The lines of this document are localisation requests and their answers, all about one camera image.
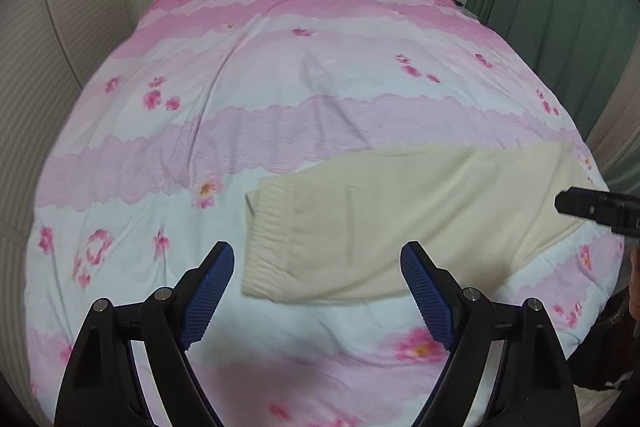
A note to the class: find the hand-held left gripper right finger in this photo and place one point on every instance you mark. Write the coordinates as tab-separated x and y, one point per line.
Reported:
425	292

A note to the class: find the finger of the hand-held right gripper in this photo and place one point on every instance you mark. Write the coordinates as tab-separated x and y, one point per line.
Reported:
595	209

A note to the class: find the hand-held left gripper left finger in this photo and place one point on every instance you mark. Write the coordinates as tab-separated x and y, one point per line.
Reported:
210	287

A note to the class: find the cream knit pants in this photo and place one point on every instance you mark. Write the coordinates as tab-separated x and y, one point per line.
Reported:
400	197

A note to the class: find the dark cloth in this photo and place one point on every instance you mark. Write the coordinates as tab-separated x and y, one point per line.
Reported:
615	332

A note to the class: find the green curtain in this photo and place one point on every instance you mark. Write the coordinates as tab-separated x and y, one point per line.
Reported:
550	7

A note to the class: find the pink floral blanket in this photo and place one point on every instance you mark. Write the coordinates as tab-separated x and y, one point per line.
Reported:
250	82

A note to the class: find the white nightstand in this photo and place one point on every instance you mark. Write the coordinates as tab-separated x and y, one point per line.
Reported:
462	7

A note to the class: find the white ribbed wardrobe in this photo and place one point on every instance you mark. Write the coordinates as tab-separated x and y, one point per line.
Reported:
60	57

